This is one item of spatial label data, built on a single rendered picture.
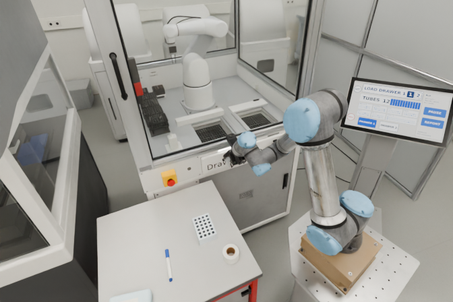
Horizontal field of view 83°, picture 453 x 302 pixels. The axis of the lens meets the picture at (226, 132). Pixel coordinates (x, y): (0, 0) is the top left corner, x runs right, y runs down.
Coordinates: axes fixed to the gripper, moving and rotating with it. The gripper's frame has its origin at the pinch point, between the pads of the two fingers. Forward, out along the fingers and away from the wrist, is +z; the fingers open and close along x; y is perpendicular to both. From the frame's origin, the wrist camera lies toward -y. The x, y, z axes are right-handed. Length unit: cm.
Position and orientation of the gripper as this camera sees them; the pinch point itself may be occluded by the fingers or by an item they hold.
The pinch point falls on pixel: (228, 158)
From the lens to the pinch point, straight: 140.0
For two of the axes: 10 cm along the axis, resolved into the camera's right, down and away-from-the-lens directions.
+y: 3.5, 8.9, -2.9
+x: 9.2, -2.6, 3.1
